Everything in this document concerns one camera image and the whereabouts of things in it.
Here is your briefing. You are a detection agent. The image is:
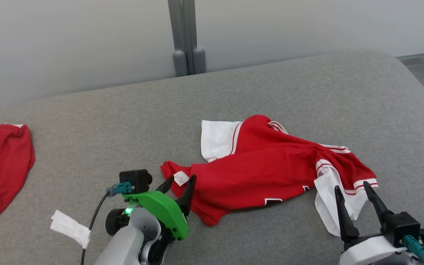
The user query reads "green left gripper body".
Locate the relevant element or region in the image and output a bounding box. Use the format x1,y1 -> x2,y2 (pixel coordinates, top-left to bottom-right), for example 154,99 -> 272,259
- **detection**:
123,191 -> 190,241

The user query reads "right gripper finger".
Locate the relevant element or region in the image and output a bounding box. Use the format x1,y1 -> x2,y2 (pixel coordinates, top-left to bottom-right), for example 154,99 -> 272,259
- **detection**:
363,181 -> 395,232
334,185 -> 360,241

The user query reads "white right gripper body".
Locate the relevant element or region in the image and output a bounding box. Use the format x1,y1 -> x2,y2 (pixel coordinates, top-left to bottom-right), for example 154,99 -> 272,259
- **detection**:
339,235 -> 410,265

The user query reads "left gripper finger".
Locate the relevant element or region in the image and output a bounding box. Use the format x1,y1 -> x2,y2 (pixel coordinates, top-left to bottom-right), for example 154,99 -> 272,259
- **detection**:
175,174 -> 197,217
156,175 -> 174,195

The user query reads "red and white jersey garment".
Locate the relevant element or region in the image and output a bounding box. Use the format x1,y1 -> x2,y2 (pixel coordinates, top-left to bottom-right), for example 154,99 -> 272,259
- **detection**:
160,115 -> 379,237

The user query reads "plain red garment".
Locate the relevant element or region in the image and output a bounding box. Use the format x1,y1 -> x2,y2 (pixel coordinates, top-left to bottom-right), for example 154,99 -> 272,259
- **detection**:
0,124 -> 36,258

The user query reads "white tape label strip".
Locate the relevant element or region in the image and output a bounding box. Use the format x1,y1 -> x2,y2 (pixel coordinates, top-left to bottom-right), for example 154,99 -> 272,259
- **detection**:
50,210 -> 91,249

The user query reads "grey partition post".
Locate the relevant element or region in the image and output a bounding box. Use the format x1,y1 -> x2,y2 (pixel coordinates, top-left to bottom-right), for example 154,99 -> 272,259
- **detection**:
167,0 -> 207,77

